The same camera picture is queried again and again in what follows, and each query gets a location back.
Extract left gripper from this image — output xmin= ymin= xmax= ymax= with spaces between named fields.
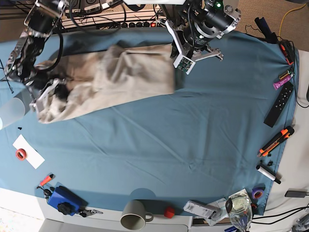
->
xmin=165 ymin=20 xmax=224 ymax=74

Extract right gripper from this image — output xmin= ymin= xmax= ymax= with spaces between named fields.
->
xmin=29 ymin=78 xmax=70 ymax=113

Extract beige T-shirt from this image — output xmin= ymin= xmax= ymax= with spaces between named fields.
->
xmin=37 ymin=44 xmax=175 ymax=124

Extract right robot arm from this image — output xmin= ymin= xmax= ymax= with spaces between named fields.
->
xmin=1 ymin=0 xmax=69 ymax=112

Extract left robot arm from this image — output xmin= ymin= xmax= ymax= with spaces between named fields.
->
xmin=165 ymin=0 xmax=241 ymax=74

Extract black power strip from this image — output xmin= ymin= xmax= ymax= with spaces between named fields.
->
xmin=121 ymin=21 xmax=162 ymax=28

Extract frosted plastic cup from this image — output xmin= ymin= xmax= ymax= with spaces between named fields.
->
xmin=0 ymin=98 xmax=26 ymax=130

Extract black thin rods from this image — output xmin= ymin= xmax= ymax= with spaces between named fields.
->
xmin=0 ymin=59 xmax=14 ymax=94

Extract white paper sheet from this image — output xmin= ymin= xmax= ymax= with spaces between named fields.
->
xmin=13 ymin=135 xmax=45 ymax=169

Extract red tape roll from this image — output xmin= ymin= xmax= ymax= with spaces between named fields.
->
xmin=15 ymin=148 xmax=28 ymax=161

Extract orange marker pen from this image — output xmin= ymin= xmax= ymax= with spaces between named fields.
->
xmin=37 ymin=174 xmax=54 ymax=189

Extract blue box with knob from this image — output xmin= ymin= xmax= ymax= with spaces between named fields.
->
xmin=48 ymin=186 xmax=83 ymax=216

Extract orange black pliers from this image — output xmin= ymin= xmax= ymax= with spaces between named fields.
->
xmin=279 ymin=40 xmax=295 ymax=65

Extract black remote control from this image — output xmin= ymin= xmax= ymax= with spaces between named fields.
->
xmin=264 ymin=82 xmax=294 ymax=128

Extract metal keys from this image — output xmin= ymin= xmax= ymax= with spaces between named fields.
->
xmin=79 ymin=209 xmax=103 ymax=218

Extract orange black utility knife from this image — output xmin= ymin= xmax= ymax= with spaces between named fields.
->
xmin=257 ymin=126 xmax=295 ymax=157

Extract beige ceramic mug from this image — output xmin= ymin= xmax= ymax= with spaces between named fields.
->
xmin=120 ymin=200 xmax=154 ymax=231

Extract white black marker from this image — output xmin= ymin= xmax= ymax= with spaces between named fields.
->
xmin=256 ymin=165 xmax=281 ymax=184

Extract small red cube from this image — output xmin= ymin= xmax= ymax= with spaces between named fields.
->
xmin=164 ymin=206 xmax=175 ymax=218

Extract white barcode package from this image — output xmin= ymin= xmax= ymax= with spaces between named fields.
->
xmin=183 ymin=201 xmax=218 ymax=219

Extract purple tape roll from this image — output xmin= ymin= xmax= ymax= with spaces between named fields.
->
xmin=252 ymin=188 xmax=264 ymax=199

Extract clear wine glass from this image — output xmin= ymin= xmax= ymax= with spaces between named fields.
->
xmin=225 ymin=193 xmax=253 ymax=232

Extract black phone on table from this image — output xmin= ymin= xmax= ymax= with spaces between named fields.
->
xmin=284 ymin=189 xmax=309 ymax=198

